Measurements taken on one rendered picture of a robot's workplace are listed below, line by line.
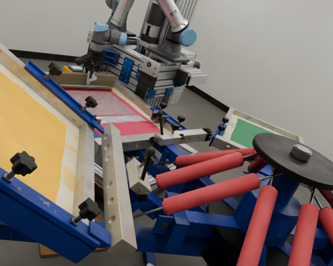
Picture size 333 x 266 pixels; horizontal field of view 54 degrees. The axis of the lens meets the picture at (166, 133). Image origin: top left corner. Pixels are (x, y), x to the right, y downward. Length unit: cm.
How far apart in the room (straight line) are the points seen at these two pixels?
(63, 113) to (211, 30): 526
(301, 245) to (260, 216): 12
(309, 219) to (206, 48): 544
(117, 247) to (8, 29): 473
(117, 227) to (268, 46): 500
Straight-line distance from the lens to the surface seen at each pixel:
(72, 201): 86
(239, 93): 578
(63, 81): 196
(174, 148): 148
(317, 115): 518
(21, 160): 62
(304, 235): 99
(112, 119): 176
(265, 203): 98
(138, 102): 204
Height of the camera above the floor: 168
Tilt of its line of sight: 24 degrees down
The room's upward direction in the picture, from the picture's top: 20 degrees clockwise
